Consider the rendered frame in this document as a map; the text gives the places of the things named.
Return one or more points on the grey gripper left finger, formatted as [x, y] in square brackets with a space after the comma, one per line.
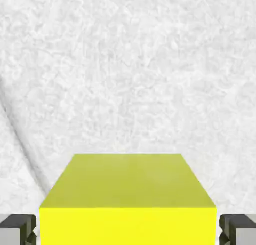
[18, 225]

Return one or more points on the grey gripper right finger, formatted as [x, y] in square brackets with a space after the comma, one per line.
[238, 225]

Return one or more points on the large yellow box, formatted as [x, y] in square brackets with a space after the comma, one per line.
[128, 209]

